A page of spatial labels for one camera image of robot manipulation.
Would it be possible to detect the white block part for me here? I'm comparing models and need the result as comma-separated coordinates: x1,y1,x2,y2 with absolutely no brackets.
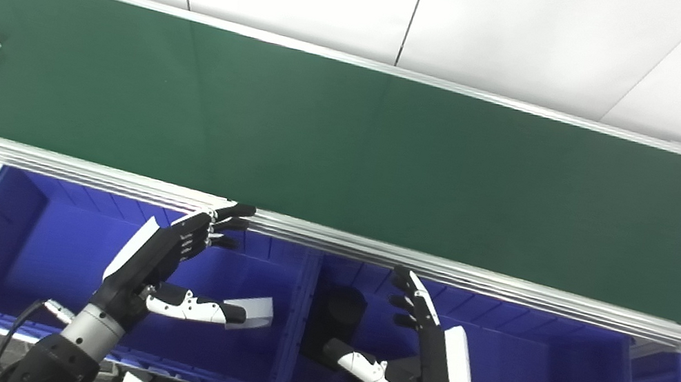
219,289,277,334

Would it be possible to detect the black cylinder part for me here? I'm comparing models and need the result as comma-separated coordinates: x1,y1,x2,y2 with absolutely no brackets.
299,280,371,371

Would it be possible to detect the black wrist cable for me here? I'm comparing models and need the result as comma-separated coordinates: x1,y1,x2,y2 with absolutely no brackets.
0,291,77,382

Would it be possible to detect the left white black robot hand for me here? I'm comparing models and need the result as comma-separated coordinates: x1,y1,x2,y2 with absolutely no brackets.
93,182,266,350

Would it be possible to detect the green conveyor belt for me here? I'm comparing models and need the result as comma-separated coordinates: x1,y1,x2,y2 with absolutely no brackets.
0,0,681,330
0,0,681,358

